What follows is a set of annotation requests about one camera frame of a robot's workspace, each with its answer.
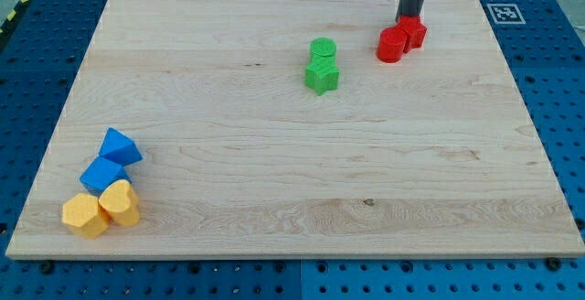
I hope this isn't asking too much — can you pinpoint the light wooden board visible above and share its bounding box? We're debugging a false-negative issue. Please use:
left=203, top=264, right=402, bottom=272
left=6, top=0, right=584, bottom=260

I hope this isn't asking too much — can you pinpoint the yellow black hazard tape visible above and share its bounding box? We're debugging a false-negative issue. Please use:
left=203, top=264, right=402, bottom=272
left=1, top=0, right=32, bottom=36

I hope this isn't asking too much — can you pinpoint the yellow hexagon block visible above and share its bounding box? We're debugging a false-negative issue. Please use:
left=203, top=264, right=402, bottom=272
left=61, top=193, right=110, bottom=240

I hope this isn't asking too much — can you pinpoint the white fiducial marker tag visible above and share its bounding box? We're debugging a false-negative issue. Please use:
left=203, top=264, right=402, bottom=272
left=487, top=3, right=526, bottom=25

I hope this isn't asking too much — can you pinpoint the blue triangular block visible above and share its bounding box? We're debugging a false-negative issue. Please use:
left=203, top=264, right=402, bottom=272
left=99, top=127, right=143, bottom=166

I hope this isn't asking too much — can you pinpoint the green star block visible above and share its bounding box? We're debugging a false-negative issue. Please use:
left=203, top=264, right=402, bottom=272
left=305, top=57, right=339, bottom=96

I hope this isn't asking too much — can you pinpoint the red cylinder block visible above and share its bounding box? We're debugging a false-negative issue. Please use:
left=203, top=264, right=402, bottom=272
left=376, top=27, right=408, bottom=63

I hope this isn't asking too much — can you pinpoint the yellow heart block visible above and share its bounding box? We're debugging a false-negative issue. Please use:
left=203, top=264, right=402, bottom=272
left=99, top=179, right=141, bottom=227

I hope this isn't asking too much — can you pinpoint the blue cube block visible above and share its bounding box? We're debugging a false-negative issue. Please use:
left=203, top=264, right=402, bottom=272
left=80, top=156, right=131, bottom=196

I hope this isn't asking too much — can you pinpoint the green cylinder block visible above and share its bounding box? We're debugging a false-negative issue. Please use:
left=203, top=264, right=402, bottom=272
left=309, top=37, right=336, bottom=62

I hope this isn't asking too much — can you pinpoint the red star block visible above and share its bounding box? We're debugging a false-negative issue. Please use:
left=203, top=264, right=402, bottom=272
left=397, top=15, right=427, bottom=53

